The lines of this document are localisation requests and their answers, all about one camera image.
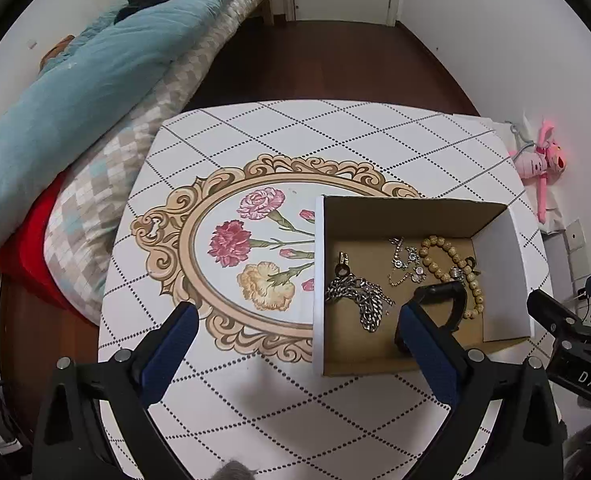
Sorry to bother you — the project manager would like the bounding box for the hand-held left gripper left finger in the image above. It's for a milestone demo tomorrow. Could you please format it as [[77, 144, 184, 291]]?
[[33, 301, 200, 480]]

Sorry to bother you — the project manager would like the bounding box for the pink plush toy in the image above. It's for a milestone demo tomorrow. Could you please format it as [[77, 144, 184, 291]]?
[[508, 119, 566, 223]]

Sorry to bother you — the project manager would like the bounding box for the wooden bead bracelet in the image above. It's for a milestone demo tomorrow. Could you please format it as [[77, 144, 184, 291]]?
[[419, 234, 485, 320]]

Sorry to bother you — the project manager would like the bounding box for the red blanket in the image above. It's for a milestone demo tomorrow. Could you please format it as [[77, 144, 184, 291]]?
[[0, 170, 101, 331]]

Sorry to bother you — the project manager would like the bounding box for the white cardboard box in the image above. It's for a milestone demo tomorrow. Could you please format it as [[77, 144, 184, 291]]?
[[311, 194, 533, 377]]

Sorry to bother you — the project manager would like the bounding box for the grey checkered quilt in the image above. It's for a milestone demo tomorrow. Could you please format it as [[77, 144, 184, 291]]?
[[43, 0, 276, 326]]

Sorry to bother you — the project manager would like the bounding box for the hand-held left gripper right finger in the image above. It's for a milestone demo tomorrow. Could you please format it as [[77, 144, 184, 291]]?
[[395, 301, 566, 480]]

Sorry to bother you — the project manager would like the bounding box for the wooden bed frame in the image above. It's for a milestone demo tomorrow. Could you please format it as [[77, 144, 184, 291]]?
[[260, 0, 289, 26]]

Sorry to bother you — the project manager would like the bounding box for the thin silver crystal bracelet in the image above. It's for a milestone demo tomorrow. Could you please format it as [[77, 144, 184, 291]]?
[[388, 237, 426, 287]]

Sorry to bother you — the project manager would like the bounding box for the white floral diamond-pattern tablecloth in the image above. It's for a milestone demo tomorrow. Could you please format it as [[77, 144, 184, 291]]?
[[98, 100, 556, 480]]

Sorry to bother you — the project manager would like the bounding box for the white wall socket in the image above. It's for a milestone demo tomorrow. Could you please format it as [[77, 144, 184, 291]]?
[[563, 219, 587, 253]]

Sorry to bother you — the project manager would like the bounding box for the grey fuzzy tuft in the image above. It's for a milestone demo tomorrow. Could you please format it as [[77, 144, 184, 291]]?
[[210, 459, 259, 480]]

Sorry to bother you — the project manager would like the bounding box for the black wristband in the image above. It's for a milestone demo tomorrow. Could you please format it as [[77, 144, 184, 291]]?
[[395, 280, 469, 356]]

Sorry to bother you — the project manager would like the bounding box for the light blue duvet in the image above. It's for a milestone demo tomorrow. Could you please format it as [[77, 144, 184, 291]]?
[[0, 0, 286, 276]]

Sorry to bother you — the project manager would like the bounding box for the chunky silver chain bracelet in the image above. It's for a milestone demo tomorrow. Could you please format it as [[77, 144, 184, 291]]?
[[324, 276, 396, 333]]

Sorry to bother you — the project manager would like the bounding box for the brown wooden headboard piece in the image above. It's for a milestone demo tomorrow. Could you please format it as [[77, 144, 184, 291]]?
[[40, 35, 76, 70]]

